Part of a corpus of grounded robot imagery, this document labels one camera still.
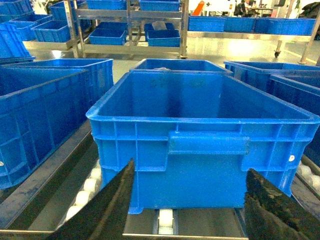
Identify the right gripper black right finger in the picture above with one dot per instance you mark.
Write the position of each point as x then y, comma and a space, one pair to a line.
270, 214

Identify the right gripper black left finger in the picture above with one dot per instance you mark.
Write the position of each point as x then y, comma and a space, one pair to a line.
104, 216

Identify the blue target bin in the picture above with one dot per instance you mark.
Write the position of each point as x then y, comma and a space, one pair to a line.
194, 136

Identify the blue bin left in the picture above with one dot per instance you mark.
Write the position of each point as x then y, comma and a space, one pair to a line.
42, 103

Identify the blue bin right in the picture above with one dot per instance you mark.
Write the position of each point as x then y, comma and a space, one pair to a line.
257, 74

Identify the blue bin with plastic bag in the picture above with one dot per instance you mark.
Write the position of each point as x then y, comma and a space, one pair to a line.
194, 66

